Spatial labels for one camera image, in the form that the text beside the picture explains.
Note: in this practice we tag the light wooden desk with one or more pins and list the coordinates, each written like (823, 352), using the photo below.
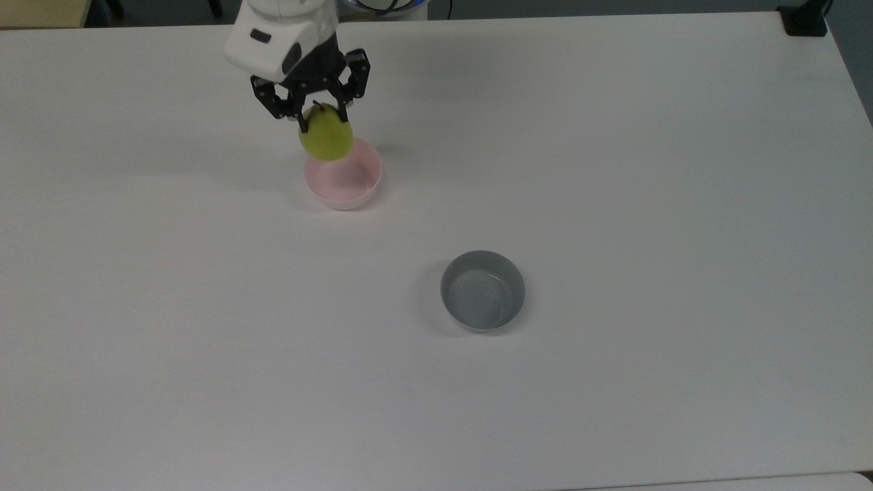
(41, 12)

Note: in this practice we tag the grey plastic bowl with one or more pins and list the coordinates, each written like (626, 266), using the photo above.
(482, 293)

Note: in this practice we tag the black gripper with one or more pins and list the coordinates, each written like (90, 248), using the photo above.
(317, 71)

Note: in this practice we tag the pink plastic bowl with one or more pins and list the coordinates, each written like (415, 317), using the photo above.
(344, 187)

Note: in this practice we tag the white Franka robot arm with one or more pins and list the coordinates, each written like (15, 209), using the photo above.
(273, 34)

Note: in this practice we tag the green pear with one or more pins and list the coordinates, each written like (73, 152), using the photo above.
(327, 136)

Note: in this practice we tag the black camera pole clamp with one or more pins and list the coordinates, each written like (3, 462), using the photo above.
(805, 20)

